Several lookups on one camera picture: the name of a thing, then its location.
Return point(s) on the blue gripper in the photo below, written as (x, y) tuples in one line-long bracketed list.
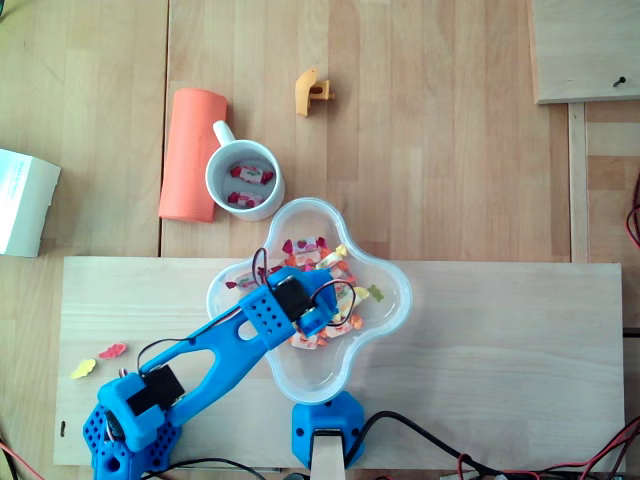
[(324, 301)]

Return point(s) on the blue 3D-printed robot arm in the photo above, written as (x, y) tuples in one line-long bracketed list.
[(225, 355)]

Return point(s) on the lemon wrapped candy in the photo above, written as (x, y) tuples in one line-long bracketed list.
[(361, 294), (332, 256)]

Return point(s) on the green gummy candy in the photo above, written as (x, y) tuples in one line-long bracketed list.
[(376, 292)]

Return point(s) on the strawberry wrapped candy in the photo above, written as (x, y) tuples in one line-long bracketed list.
[(244, 281), (247, 174), (245, 199), (302, 245)]

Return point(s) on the white clover-shaped bowl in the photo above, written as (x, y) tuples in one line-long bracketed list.
[(320, 370)]

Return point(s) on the large light wooden base board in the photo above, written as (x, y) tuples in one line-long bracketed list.
[(475, 350)]

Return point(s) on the white ceramic mug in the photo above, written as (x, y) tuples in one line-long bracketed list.
[(217, 175)]

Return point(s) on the orange cylindrical roll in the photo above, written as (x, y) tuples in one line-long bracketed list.
[(187, 150)]

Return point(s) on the yellow-orange printed plastic part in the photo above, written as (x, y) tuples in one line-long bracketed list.
[(304, 92)]

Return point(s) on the red gummy candy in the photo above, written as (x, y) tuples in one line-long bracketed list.
[(112, 350)]

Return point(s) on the yellow gummy candy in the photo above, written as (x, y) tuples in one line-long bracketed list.
[(83, 369)]

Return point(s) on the white cardboard box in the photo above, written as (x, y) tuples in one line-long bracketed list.
[(25, 200)]

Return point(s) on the small wooden board with screw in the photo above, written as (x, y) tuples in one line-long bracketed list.
[(580, 50)]

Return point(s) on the black screw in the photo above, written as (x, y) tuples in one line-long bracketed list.
[(620, 80)]

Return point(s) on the blue printed post mount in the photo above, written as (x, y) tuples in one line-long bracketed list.
[(305, 420)]

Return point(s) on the wooden camera post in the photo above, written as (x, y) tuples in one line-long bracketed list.
[(327, 457)]

